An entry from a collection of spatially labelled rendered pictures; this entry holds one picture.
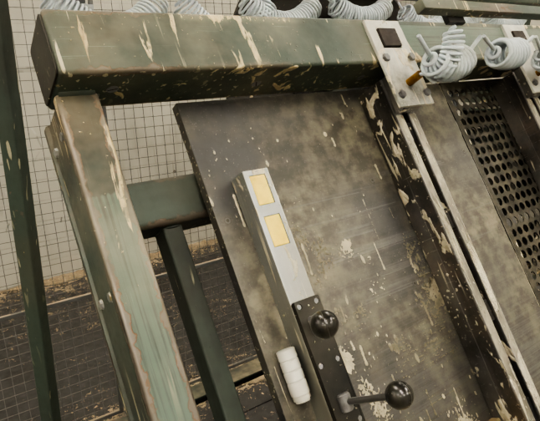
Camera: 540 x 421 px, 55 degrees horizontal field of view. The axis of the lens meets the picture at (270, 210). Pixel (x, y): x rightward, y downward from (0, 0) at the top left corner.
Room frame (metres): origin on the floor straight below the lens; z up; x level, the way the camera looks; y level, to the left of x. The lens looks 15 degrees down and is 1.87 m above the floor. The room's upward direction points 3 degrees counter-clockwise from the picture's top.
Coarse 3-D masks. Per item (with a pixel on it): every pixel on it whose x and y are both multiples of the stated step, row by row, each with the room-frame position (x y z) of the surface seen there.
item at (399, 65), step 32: (448, 32) 0.96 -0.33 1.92; (384, 64) 1.02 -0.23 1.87; (416, 64) 1.08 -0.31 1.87; (448, 64) 0.95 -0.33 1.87; (384, 96) 1.04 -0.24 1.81; (416, 96) 1.02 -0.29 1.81; (384, 128) 1.04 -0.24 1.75; (416, 128) 1.03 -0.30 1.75; (416, 160) 0.98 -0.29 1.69; (416, 192) 0.98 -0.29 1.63; (448, 192) 0.98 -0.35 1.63; (416, 224) 0.97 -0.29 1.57; (448, 224) 0.93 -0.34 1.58; (448, 256) 0.91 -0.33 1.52; (448, 288) 0.91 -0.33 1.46; (480, 288) 0.90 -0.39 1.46; (480, 320) 0.85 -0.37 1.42; (480, 352) 0.85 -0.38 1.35; (512, 352) 0.84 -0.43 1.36; (480, 384) 0.85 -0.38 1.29; (512, 384) 0.80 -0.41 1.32; (512, 416) 0.79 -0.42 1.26
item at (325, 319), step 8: (320, 312) 0.61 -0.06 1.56; (328, 312) 0.61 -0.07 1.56; (312, 320) 0.61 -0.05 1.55; (320, 320) 0.60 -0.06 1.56; (328, 320) 0.60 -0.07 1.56; (336, 320) 0.61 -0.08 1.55; (312, 328) 0.61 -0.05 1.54; (320, 328) 0.60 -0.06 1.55; (328, 328) 0.60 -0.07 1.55; (336, 328) 0.60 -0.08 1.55; (320, 336) 0.60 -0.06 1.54; (328, 336) 0.60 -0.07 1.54
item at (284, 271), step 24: (264, 168) 0.84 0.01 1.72; (240, 192) 0.82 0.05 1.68; (264, 216) 0.79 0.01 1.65; (264, 240) 0.77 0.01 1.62; (288, 240) 0.78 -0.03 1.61; (264, 264) 0.77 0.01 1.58; (288, 264) 0.76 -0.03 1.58; (288, 288) 0.73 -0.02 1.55; (312, 288) 0.75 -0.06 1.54; (288, 312) 0.72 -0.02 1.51; (288, 336) 0.72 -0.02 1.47; (312, 384) 0.68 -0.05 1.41
